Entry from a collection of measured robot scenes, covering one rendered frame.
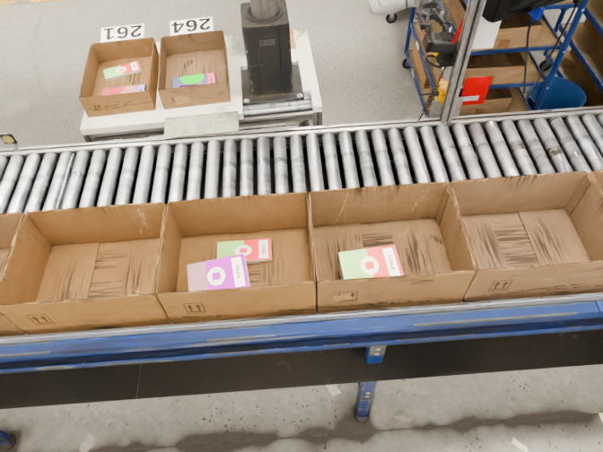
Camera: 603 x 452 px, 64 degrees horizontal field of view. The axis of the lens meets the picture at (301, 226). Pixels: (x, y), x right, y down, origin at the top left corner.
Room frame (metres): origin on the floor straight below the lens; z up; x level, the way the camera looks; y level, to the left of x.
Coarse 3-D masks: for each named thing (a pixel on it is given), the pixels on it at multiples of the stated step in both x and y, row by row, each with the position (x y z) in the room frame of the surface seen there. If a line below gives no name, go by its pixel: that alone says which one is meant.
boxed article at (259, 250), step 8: (240, 240) 0.82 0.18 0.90; (248, 240) 0.82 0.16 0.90; (256, 240) 0.82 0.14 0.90; (264, 240) 0.82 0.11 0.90; (224, 248) 0.80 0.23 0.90; (232, 248) 0.80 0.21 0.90; (240, 248) 0.80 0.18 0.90; (248, 248) 0.79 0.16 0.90; (256, 248) 0.79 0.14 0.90; (264, 248) 0.79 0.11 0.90; (224, 256) 0.77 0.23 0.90; (248, 256) 0.77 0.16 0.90; (256, 256) 0.76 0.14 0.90; (264, 256) 0.76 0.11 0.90; (272, 256) 0.77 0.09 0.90
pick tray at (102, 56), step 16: (96, 48) 1.98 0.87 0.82; (112, 48) 1.99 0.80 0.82; (128, 48) 1.99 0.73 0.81; (144, 48) 2.00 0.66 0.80; (96, 64) 1.94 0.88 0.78; (112, 64) 1.96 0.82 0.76; (144, 64) 1.94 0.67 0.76; (96, 80) 1.84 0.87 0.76; (112, 80) 1.84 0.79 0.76; (128, 80) 1.83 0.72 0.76; (144, 80) 1.82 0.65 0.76; (80, 96) 1.62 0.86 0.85; (96, 96) 1.61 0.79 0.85; (112, 96) 1.61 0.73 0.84; (128, 96) 1.62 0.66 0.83; (144, 96) 1.62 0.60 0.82; (96, 112) 1.61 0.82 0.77; (112, 112) 1.61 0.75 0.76; (128, 112) 1.62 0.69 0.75
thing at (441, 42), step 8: (432, 32) 1.53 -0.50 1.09; (440, 32) 1.53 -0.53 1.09; (448, 32) 1.53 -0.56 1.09; (424, 40) 1.51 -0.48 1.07; (432, 40) 1.49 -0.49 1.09; (440, 40) 1.49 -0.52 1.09; (448, 40) 1.49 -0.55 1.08; (424, 48) 1.49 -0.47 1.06; (432, 48) 1.48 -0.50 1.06; (440, 48) 1.48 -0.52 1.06; (448, 48) 1.48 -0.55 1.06; (456, 48) 1.48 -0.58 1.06; (440, 56) 1.49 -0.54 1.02; (448, 56) 1.49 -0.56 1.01
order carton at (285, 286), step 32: (192, 224) 0.87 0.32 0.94; (224, 224) 0.87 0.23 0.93; (256, 224) 0.87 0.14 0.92; (288, 224) 0.87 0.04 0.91; (160, 256) 0.69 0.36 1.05; (192, 256) 0.79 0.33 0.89; (288, 256) 0.77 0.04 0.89; (160, 288) 0.61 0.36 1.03; (256, 288) 0.58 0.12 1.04; (288, 288) 0.58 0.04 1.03; (192, 320) 0.58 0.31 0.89
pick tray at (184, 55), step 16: (208, 32) 2.02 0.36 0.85; (160, 48) 1.91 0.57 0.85; (176, 48) 2.01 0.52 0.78; (192, 48) 2.01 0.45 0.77; (208, 48) 2.02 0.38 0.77; (224, 48) 1.88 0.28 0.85; (160, 64) 1.81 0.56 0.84; (176, 64) 1.93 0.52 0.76; (192, 64) 1.92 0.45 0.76; (208, 64) 1.91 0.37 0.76; (224, 64) 1.90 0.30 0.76; (160, 80) 1.71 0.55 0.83; (224, 80) 1.79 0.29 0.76; (160, 96) 1.63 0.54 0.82; (176, 96) 1.63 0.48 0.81; (192, 96) 1.64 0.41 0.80; (208, 96) 1.64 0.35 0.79; (224, 96) 1.65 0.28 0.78
